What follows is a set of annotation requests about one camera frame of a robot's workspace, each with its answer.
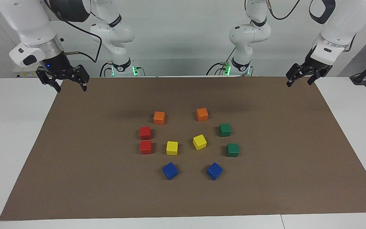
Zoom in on black left arm base cable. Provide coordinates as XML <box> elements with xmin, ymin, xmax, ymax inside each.
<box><xmin>206</xmin><ymin>62</ymin><xmax>223</xmax><ymax>76</ymax></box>

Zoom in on yellow wooden cube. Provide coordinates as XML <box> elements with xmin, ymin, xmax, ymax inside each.
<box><xmin>193</xmin><ymin>134</ymin><xmax>207</xmax><ymax>150</ymax></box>
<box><xmin>166</xmin><ymin>141</ymin><xmax>179</xmax><ymax>156</ymax></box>

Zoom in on blue wooden cube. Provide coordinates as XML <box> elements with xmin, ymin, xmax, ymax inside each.
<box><xmin>206</xmin><ymin>162</ymin><xmax>224</xmax><ymax>181</ymax></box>
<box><xmin>162</xmin><ymin>162</ymin><xmax>179</xmax><ymax>181</ymax></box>

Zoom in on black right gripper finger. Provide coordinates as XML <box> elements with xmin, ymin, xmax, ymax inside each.
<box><xmin>36</xmin><ymin>67</ymin><xmax>62</xmax><ymax>93</ymax></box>
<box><xmin>72</xmin><ymin>65</ymin><xmax>90</xmax><ymax>92</ymax></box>

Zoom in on white box with yellow label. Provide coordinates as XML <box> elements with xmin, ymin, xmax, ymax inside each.
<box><xmin>13</xmin><ymin>65</ymin><xmax>42</xmax><ymax>79</ymax></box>

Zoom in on brown table mat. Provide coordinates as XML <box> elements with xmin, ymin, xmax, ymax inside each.
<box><xmin>0</xmin><ymin>76</ymin><xmax>366</xmax><ymax>221</ymax></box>

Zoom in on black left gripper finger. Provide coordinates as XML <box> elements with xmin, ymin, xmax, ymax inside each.
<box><xmin>286</xmin><ymin>63</ymin><xmax>304</xmax><ymax>87</ymax></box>
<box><xmin>307</xmin><ymin>71</ymin><xmax>322</xmax><ymax>86</ymax></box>

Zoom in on red wooden cube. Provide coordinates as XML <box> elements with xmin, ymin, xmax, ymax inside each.
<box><xmin>139</xmin><ymin>126</ymin><xmax>152</xmax><ymax>140</ymax></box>
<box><xmin>140</xmin><ymin>140</ymin><xmax>153</xmax><ymax>155</ymax></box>

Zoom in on orange wooden cube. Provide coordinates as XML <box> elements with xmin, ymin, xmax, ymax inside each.
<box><xmin>153</xmin><ymin>111</ymin><xmax>166</xmax><ymax>125</ymax></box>
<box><xmin>196</xmin><ymin>108</ymin><xmax>209</xmax><ymax>122</ymax></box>

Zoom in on black left arm gripper cable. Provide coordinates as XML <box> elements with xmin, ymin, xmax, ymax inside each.
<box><xmin>266</xmin><ymin>0</ymin><xmax>302</xmax><ymax>20</ymax></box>

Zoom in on black right arm gripper cable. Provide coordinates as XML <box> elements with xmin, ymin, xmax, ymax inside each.
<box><xmin>43</xmin><ymin>0</ymin><xmax>103</xmax><ymax>63</ymax></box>

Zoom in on black arm gripper cable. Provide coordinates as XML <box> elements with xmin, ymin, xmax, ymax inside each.
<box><xmin>43</xmin><ymin>0</ymin><xmax>103</xmax><ymax>63</ymax></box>
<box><xmin>266</xmin><ymin>0</ymin><xmax>302</xmax><ymax>20</ymax></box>

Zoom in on black right arm base cable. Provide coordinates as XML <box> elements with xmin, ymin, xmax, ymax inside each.
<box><xmin>100</xmin><ymin>62</ymin><xmax>113</xmax><ymax>77</ymax></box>

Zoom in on green wooden cube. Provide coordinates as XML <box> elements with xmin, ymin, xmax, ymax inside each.
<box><xmin>219</xmin><ymin>123</ymin><xmax>232</xmax><ymax>137</ymax></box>
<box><xmin>226</xmin><ymin>143</ymin><xmax>240</xmax><ymax>157</ymax></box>

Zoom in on black arm base cable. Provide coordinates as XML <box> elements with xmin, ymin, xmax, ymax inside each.
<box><xmin>206</xmin><ymin>62</ymin><xmax>223</xmax><ymax>76</ymax></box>
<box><xmin>100</xmin><ymin>62</ymin><xmax>113</xmax><ymax>77</ymax></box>

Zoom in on thin black left base cable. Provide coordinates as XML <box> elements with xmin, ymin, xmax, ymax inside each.
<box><xmin>225</xmin><ymin>47</ymin><xmax>237</xmax><ymax>64</ymax></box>

